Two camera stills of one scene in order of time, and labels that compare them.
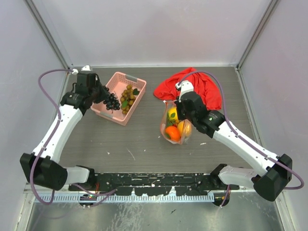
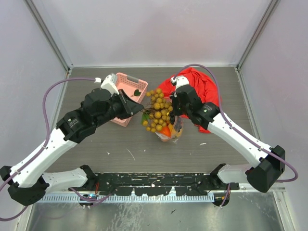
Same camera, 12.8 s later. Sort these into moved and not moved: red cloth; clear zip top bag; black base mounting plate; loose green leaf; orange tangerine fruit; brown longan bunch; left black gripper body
Moved: clear zip top bag; orange tangerine fruit; left black gripper body; brown longan bunch
Not moved: loose green leaf; black base mounting plate; red cloth
